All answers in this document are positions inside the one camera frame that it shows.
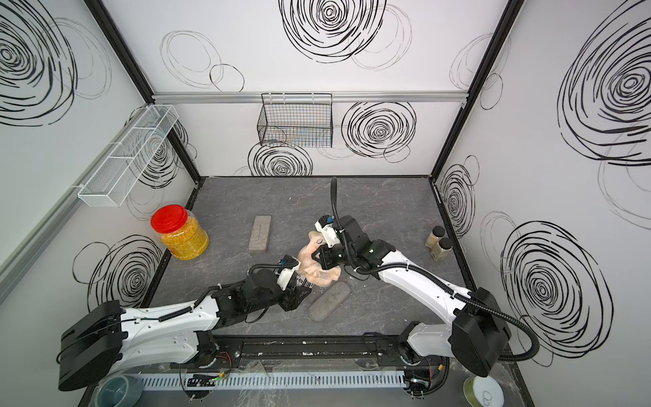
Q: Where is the grey rectangular eyeglass case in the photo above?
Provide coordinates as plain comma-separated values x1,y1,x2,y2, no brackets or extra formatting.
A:
249,215,272,254

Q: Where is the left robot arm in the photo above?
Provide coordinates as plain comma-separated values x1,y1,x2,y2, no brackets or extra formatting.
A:
56,267,313,392

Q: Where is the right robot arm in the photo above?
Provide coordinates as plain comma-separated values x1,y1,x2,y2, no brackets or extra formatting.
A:
312,215,540,377

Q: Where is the grey oval eyeglass case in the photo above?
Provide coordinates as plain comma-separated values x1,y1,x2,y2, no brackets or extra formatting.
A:
308,282,351,322

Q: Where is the brown spice bottle far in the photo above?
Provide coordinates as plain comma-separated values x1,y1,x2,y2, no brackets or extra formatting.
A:
424,226,446,250

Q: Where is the brown spice bottle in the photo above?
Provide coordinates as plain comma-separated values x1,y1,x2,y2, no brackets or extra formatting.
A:
430,237,453,261
424,226,446,250

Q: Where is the brown spice bottle near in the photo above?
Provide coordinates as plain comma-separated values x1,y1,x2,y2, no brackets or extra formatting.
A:
430,237,453,261

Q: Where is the red lid yellow jar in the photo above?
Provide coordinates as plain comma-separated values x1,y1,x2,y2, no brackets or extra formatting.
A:
150,205,210,260

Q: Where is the teal tape roll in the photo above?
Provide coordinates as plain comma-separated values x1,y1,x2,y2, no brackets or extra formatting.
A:
93,375,144,407

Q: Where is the white mesh shelf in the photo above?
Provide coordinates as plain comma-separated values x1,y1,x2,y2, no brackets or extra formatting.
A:
77,104,180,207

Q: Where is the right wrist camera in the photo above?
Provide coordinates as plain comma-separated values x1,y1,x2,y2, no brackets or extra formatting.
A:
315,215,341,248

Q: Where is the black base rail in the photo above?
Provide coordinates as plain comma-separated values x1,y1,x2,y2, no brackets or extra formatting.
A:
101,334,515,368

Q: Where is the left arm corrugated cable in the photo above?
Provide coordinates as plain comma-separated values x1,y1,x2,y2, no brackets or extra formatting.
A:
157,256,301,322

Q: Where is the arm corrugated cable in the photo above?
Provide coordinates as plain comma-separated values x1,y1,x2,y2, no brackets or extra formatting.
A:
329,176,541,363
157,256,301,322

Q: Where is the white slotted cable duct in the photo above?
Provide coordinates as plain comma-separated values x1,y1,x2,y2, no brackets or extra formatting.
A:
136,371,406,392

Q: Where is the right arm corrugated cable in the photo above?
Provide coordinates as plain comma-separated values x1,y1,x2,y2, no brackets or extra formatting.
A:
329,176,541,363

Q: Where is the black wire basket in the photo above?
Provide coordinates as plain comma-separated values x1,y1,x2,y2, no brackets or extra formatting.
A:
256,93,334,148

